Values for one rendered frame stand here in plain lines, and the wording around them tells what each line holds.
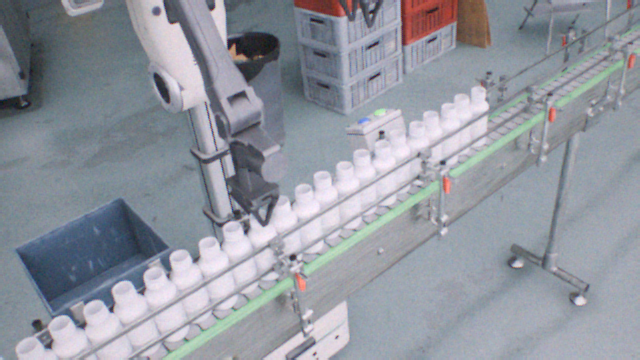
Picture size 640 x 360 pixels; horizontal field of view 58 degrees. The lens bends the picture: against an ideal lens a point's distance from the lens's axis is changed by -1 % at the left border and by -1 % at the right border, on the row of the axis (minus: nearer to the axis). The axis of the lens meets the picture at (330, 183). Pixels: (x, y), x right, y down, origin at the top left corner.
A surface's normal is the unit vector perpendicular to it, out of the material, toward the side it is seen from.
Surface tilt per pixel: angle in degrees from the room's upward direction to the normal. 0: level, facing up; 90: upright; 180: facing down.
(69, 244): 90
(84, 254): 90
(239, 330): 90
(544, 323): 0
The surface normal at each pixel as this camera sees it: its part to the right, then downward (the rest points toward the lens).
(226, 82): 0.53, -0.02
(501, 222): -0.08, -0.80
